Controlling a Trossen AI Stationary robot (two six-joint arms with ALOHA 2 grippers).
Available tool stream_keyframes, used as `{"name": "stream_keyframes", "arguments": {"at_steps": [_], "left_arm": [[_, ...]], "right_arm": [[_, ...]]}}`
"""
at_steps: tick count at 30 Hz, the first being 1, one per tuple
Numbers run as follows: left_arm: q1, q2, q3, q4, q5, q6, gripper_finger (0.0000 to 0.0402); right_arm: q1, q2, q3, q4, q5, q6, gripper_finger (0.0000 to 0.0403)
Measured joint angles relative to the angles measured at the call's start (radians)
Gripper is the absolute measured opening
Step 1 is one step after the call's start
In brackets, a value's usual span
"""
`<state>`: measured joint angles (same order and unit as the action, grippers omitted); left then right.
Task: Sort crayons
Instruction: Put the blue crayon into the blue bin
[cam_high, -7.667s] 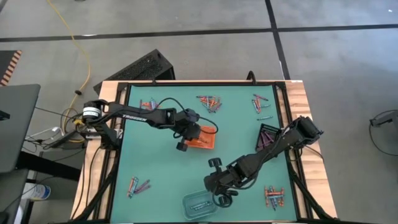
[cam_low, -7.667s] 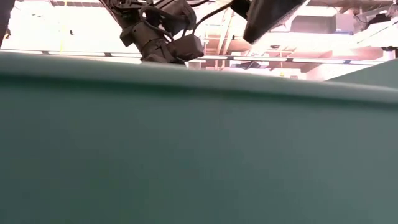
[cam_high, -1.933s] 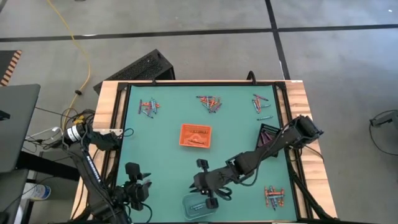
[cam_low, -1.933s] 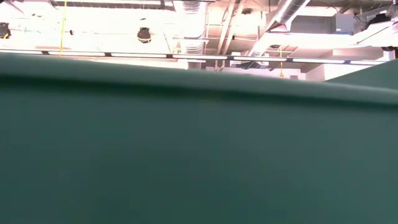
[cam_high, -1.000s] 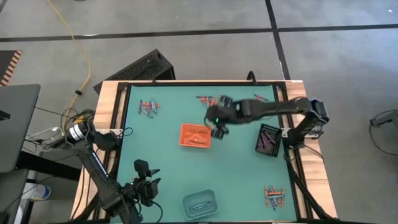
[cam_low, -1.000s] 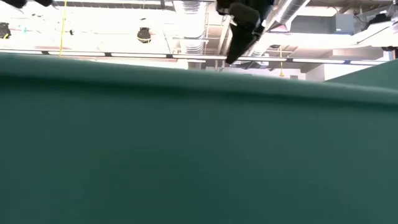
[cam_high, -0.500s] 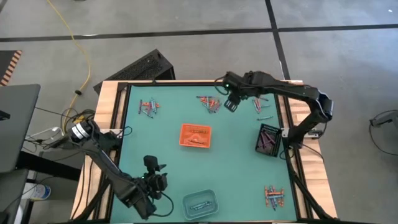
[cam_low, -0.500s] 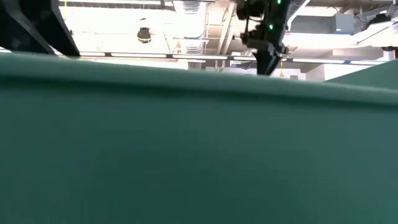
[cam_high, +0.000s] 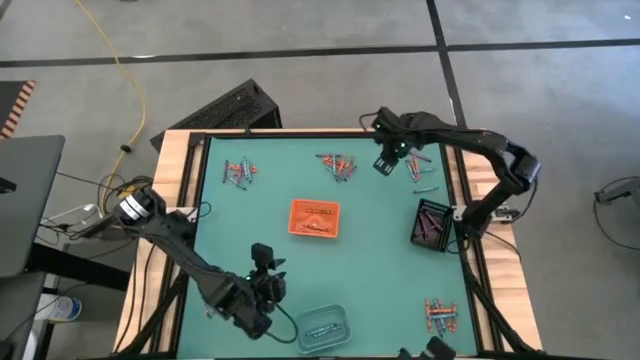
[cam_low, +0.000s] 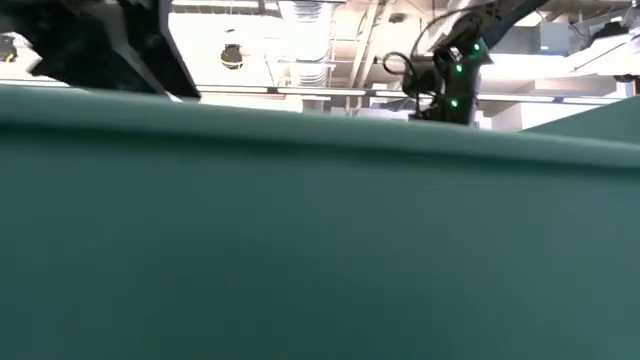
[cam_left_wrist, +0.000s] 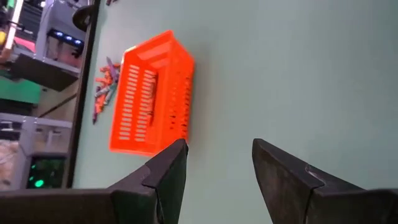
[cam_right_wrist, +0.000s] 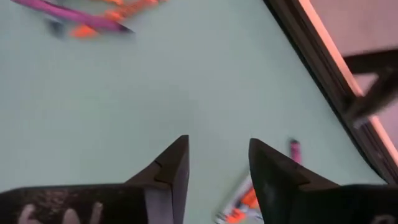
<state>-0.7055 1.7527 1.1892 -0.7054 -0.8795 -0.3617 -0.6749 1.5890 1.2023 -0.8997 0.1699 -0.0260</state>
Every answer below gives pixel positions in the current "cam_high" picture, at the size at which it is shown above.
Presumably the silver arm base bracket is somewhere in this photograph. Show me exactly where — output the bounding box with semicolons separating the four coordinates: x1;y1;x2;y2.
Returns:
492;203;522;224

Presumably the white blue labelled container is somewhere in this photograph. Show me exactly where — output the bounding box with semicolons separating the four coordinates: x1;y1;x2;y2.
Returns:
35;293;84;323

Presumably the black orange striped mat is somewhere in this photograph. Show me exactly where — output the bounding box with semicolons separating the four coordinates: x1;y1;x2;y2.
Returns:
0;79;37;140

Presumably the black perforated box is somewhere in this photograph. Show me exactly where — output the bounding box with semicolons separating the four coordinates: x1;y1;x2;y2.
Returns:
149;78;284;152

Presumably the wooden table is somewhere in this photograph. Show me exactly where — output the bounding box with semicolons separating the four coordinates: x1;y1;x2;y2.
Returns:
113;128;545;355

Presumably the yellow floor cable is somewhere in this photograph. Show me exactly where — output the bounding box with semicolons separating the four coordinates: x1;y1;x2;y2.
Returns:
73;0;149;214

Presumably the black rounded object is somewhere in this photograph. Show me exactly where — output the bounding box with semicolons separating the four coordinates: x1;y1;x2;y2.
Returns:
398;335;457;360

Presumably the light blue plastic bin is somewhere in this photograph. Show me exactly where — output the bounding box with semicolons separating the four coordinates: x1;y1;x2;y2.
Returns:
293;303;353;355

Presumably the black floor cable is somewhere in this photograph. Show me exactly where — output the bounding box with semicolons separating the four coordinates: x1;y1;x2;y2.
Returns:
592;175;640;252

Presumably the orange plastic basket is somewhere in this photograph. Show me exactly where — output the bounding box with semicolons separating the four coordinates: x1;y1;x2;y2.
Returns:
287;198;342;240

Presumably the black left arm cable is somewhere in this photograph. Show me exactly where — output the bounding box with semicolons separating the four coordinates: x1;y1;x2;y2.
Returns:
263;301;300;346

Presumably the grey desk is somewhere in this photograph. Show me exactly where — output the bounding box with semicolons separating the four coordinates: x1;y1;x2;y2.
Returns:
0;271;47;360
0;134;67;279

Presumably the white power strip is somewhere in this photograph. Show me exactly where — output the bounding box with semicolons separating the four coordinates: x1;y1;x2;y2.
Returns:
42;202;104;226

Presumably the grey floor device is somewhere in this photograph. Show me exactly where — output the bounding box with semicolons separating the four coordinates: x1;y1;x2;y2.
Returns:
593;175;640;206

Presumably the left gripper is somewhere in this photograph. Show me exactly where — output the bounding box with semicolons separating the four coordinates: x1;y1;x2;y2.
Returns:
248;242;290;307

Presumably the black cable bundle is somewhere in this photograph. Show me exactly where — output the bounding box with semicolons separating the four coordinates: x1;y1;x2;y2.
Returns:
38;172;156;246

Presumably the black plastic basket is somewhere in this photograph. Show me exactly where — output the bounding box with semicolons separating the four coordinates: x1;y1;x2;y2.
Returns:
409;197;454;253

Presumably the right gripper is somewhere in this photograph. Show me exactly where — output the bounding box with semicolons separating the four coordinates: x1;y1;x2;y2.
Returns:
372;133;417;177

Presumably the black left support strut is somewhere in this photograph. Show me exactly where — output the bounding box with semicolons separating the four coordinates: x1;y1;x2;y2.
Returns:
114;269;194;356

